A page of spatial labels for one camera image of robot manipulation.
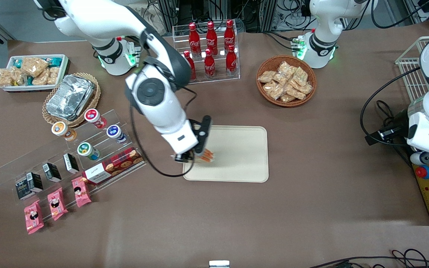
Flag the round brown wicker basket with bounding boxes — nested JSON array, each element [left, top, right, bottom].
[[256, 55, 317, 108]]

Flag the red lid yogurt cup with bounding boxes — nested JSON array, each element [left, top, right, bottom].
[[84, 109, 108, 129]]

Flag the black floor cables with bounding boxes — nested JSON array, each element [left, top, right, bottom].
[[308, 249, 429, 268]]

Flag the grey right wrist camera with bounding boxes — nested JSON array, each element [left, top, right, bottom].
[[174, 152, 196, 163]]

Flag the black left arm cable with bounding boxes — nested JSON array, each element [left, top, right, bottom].
[[360, 67, 423, 146]]

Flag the orange lid yogurt cup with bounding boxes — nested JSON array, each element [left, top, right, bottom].
[[51, 122, 77, 142]]

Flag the orange white sandwich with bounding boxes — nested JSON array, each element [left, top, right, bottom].
[[196, 149, 216, 164]]

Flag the oval brown wicker basket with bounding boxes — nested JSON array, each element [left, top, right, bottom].
[[42, 73, 101, 129]]

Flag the tan puffed snack pack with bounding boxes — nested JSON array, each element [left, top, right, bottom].
[[32, 71, 49, 86], [21, 57, 49, 78], [0, 68, 18, 88], [47, 67, 61, 85]]

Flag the white arm base connector box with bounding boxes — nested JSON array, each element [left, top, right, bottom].
[[125, 40, 143, 68], [291, 36, 308, 60]]

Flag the black power cord with plug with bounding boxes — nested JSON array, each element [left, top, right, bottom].
[[375, 100, 411, 161]]

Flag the brown table cover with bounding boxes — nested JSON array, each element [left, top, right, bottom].
[[0, 20, 429, 268]]

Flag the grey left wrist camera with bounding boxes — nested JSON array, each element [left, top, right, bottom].
[[410, 151, 429, 165]]

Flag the white wire basket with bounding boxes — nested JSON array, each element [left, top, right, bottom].
[[395, 36, 429, 103]]

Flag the clear acrylic stepped shelf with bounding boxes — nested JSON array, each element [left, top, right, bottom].
[[0, 109, 146, 206]]

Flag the pink snack packet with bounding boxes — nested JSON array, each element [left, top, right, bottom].
[[71, 177, 92, 208], [24, 200, 44, 235], [48, 187, 69, 221]]

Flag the white rectangular snack bin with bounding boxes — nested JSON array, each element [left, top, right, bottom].
[[2, 54, 69, 92]]

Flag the aluminium equipment frame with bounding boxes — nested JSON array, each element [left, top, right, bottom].
[[140, 0, 312, 34]]

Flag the blue lid yogurt cup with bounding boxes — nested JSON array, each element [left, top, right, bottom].
[[107, 125, 127, 144]]

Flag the green lid yogurt cup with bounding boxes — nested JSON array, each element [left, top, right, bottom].
[[77, 142, 100, 161]]

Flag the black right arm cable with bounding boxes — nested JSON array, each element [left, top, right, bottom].
[[130, 86, 198, 178]]

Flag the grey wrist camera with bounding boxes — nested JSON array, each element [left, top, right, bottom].
[[410, 151, 429, 165], [174, 152, 196, 163]]

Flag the silver foil bags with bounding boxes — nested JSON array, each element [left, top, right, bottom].
[[46, 74, 95, 120]]

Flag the clear acrylic bottle rack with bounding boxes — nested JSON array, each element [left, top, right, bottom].
[[172, 20, 240, 84]]

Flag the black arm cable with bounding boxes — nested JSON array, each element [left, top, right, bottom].
[[360, 67, 423, 146], [130, 86, 198, 178]]

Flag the red cola bottle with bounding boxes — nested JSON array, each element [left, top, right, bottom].
[[206, 21, 218, 54], [188, 23, 201, 56], [204, 48, 216, 79], [184, 51, 197, 82], [226, 45, 238, 77], [224, 19, 236, 51]]

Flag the red cookie box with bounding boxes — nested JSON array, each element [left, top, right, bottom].
[[82, 146, 144, 186]]

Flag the black drink carton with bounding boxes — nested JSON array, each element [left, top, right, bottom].
[[15, 179, 32, 200], [42, 163, 62, 183], [63, 153, 80, 174], [26, 172, 44, 193]]

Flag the cream rectangular plastic tray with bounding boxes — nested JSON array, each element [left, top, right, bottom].
[[183, 125, 269, 183]]

